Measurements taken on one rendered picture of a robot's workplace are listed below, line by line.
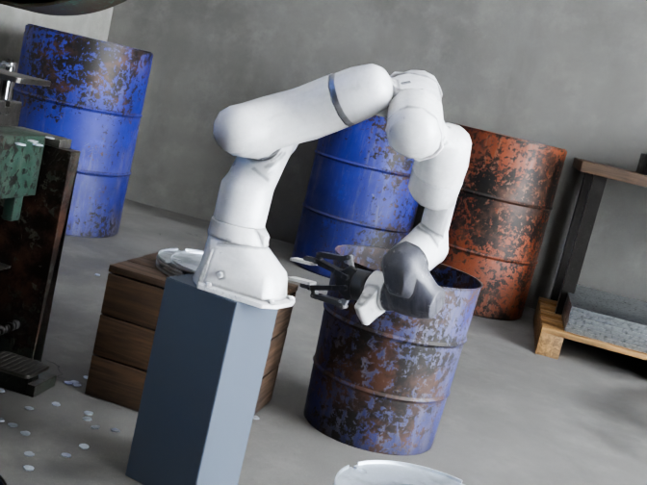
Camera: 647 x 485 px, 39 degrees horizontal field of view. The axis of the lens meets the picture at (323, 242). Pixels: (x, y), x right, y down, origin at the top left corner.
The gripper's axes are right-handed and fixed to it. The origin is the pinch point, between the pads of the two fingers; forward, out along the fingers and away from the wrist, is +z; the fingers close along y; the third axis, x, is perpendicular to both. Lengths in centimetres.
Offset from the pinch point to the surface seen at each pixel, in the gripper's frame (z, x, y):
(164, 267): 33.7, 13.5, -5.2
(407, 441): -20, -31, -44
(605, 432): -45, -124, -52
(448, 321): -25.7, -32.3, -9.8
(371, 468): -57, 53, -20
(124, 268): 39.1, 21.9, -6.2
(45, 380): 50, 33, -37
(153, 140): 264, -203, 17
